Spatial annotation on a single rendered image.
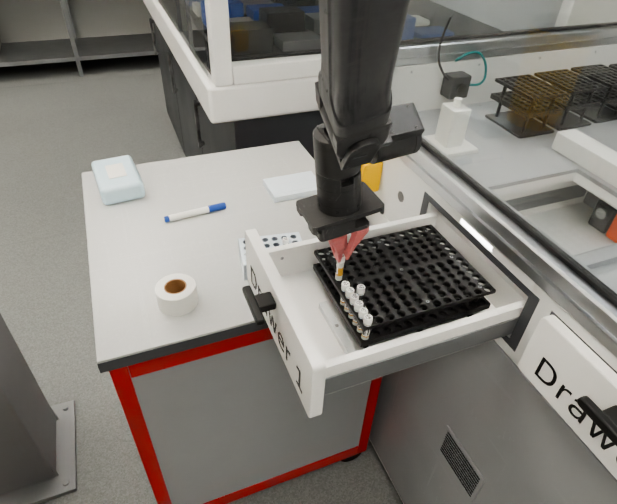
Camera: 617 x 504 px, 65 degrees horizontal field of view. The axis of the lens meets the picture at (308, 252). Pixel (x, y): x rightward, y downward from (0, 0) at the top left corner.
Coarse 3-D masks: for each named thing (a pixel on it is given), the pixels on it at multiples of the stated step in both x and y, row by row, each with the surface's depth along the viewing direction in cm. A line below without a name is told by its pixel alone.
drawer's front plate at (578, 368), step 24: (552, 336) 64; (576, 336) 62; (528, 360) 69; (552, 360) 64; (576, 360) 61; (600, 360) 59; (576, 384) 61; (600, 384) 58; (600, 408) 59; (576, 432) 63; (600, 456) 60
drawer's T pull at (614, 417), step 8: (584, 400) 56; (584, 408) 56; (592, 408) 56; (608, 408) 56; (616, 408) 56; (592, 416) 56; (600, 416) 55; (608, 416) 55; (616, 416) 55; (600, 424) 55; (608, 424) 54; (616, 424) 54; (608, 432) 54; (616, 432) 53; (616, 440) 53
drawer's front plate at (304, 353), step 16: (256, 240) 75; (256, 256) 73; (256, 272) 75; (272, 272) 69; (272, 288) 67; (288, 304) 64; (288, 320) 63; (288, 336) 65; (304, 336) 60; (304, 352) 59; (288, 368) 69; (304, 368) 60; (320, 368) 57; (304, 384) 62; (320, 384) 59; (304, 400) 64; (320, 400) 61
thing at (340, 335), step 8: (320, 304) 76; (328, 304) 76; (328, 312) 74; (328, 320) 73; (336, 320) 73; (336, 328) 72; (336, 336) 71; (344, 336) 71; (344, 344) 70; (344, 352) 70
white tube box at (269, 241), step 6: (276, 234) 97; (282, 234) 97; (288, 234) 98; (294, 234) 98; (240, 240) 95; (264, 240) 97; (270, 240) 96; (276, 240) 96; (294, 240) 96; (300, 240) 96; (240, 246) 94; (270, 246) 94; (240, 252) 93; (240, 258) 95; (246, 264) 90; (246, 270) 91; (246, 276) 92
